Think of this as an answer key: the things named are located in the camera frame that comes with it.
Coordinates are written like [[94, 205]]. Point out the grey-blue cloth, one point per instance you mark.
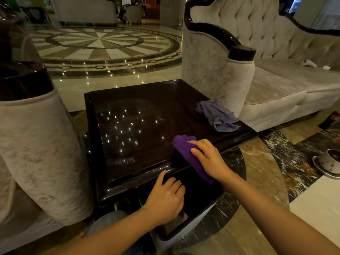
[[218, 116]]

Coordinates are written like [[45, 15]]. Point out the person's left hand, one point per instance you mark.
[[164, 201]]

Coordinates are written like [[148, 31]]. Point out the person's left forearm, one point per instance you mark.
[[105, 235]]

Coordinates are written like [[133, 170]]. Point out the dark phone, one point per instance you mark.
[[330, 120]]

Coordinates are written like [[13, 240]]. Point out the person's blue jeans leg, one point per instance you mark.
[[106, 223]]

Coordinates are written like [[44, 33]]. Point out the person's left middle finger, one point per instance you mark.
[[170, 182]]

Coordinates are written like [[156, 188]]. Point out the person's left little finger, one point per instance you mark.
[[181, 191]]

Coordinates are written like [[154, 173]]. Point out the person's right hand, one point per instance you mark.
[[211, 159]]

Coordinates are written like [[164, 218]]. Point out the small white device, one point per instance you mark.
[[309, 63]]

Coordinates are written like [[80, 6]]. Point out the person's right fingers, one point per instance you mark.
[[201, 150]]

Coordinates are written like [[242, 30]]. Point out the beige background armchair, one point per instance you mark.
[[133, 13]]

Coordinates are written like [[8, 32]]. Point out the person's right forearm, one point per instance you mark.
[[276, 220]]

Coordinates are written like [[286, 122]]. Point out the white cup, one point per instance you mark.
[[330, 161]]

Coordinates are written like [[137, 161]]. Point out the white saucer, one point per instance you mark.
[[318, 167]]

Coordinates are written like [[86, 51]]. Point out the dark glossy wooden side table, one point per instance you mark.
[[148, 135]]

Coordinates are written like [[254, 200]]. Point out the small white card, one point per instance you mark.
[[326, 67]]

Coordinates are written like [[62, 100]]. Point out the purple cleaning cloth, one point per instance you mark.
[[187, 154]]

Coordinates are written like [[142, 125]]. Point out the beige tufted velvet sofa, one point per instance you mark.
[[279, 58]]

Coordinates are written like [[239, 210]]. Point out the beige background sofa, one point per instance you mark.
[[83, 10]]

